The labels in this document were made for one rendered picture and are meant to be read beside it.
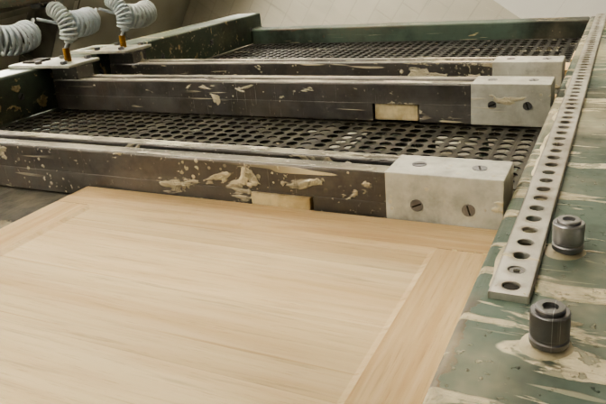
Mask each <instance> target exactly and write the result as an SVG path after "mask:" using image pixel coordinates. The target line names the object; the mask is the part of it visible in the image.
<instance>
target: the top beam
mask: <svg viewBox="0 0 606 404"><path fill-rule="evenodd" d="M258 26H262V24H261V16H260V14H234V15H230V16H226V17H223V18H219V19H215V20H211V21H207V22H203V23H197V24H192V25H189V26H185V27H181V28H178V29H173V30H169V31H166V32H159V33H155V34H151V35H147V36H143V37H140V38H136V39H131V40H128V41H126V44H137V42H139V41H143V43H144V44H151V47H149V48H146V49H145V52H146V58H147V60H180V59H207V58H210V57H214V56H216V55H219V54H222V53H225V52H228V51H232V50H235V49H238V48H241V47H243V46H246V45H249V44H252V43H253V41H252V36H251V31H252V28H255V27H258ZM70 55H71V58H84V56H85V55H91V57H92V58H100V60H99V61H95V62H91V63H92V64H93V69H94V73H95V75H96V74H102V75H112V73H111V69H110V64H111V63H110V59H109V54H108V53H107V54H70ZM53 79H54V78H53V75H52V70H51V69H4V70H0V125H3V124H8V123H11V122H14V121H17V120H20V119H23V118H25V117H28V116H31V115H36V114H38V113H41V112H44V111H47V110H51V109H53V108H56V107H59V106H58V102H57V98H56V92H55V88H54V84H53Z"/></svg>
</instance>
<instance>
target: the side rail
mask: <svg viewBox="0 0 606 404"><path fill-rule="evenodd" d="M589 19H590V17H589V16H581V17H553V18H525V19H497V20H469V21H441V22H413V23H358V24H329V25H301V26H273V27H261V28H258V29H254V30H252V36H253V44H272V43H319V42H367V41H460V40H508V39H556V38H582V36H583V33H584V30H585V28H586V24H587V23H588V22H589Z"/></svg>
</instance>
